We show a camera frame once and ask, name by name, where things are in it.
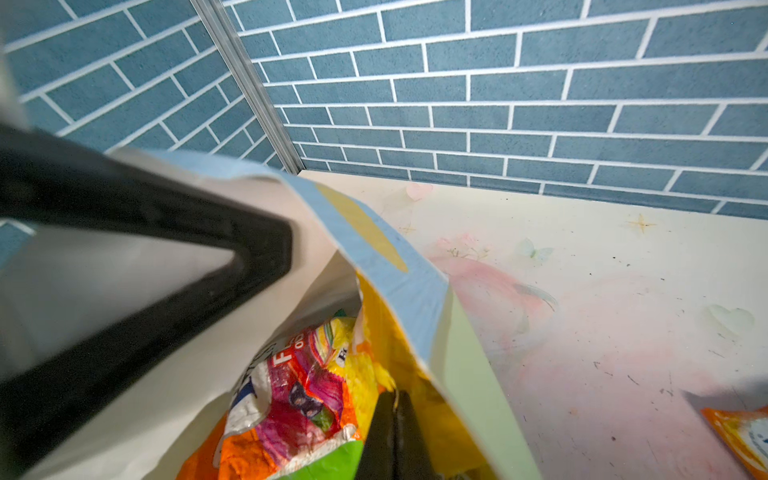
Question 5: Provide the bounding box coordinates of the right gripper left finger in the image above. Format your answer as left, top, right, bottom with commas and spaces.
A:
355, 392, 395, 480

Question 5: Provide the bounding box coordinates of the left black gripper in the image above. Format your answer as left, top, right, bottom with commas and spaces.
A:
1, 126, 293, 477

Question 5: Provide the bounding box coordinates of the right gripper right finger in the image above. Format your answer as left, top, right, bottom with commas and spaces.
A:
394, 390, 439, 480

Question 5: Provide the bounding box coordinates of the yellow snack packet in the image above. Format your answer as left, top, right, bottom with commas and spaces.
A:
356, 277, 495, 479

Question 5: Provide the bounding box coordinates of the colourful paper gift bag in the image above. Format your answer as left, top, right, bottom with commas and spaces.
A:
29, 148, 540, 479

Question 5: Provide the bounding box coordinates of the orange snack packet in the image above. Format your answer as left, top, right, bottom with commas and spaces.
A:
701, 406, 767, 479

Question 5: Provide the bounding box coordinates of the green snack packet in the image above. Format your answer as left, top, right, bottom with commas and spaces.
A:
283, 441, 364, 480

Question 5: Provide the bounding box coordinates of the multicolour snack packet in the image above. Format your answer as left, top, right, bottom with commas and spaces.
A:
177, 315, 379, 479

